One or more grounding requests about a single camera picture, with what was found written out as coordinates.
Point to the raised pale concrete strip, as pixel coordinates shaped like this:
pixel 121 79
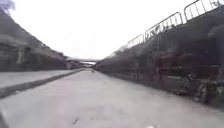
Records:
pixel 26 77

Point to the dark sloped stone wall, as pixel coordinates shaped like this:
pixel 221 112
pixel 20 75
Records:
pixel 26 53

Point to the tree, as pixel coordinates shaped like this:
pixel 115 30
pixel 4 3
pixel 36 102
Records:
pixel 5 5

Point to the dark kerb strip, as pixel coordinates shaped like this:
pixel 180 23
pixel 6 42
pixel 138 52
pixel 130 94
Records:
pixel 33 85

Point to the metal barrier railing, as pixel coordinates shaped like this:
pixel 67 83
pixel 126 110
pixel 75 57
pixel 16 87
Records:
pixel 163 26

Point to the dark stone wall with railing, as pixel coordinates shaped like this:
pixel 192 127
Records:
pixel 173 56

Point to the grey concrete road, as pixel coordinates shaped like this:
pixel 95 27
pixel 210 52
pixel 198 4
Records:
pixel 106 100

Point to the bridge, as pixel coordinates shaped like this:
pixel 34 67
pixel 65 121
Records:
pixel 83 60

